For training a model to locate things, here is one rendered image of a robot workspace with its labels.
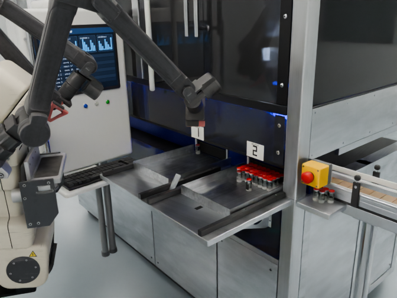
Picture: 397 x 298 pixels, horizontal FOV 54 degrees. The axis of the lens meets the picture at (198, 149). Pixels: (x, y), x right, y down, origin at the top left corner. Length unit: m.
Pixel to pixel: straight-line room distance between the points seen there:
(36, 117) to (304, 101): 0.81
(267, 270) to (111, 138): 1.01
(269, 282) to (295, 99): 0.77
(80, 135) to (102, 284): 0.98
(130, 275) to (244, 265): 0.99
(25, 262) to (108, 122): 0.86
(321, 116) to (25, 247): 1.09
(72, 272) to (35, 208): 1.39
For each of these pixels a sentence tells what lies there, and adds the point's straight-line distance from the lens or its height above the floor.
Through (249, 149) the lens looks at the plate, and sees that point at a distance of 1.50.
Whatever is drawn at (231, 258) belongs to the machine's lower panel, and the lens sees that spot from 1.81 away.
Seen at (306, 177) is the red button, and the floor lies 1.00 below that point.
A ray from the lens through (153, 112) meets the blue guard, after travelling 1.98.
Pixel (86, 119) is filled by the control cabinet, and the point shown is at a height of 1.05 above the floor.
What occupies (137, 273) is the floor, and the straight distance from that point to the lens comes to 2.56.
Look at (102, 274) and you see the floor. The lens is 2.60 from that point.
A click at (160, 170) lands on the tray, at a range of 1.68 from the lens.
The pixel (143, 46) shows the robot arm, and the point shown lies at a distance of 1.10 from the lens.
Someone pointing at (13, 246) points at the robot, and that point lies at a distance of 1.42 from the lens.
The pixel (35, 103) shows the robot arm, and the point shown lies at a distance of 1.08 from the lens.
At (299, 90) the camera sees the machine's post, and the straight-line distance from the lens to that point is 1.31.
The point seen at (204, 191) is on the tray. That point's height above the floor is 0.88.
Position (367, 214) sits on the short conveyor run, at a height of 0.87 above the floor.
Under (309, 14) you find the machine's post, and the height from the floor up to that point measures 1.50.
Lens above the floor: 1.51
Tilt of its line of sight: 19 degrees down
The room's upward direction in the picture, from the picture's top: 1 degrees counter-clockwise
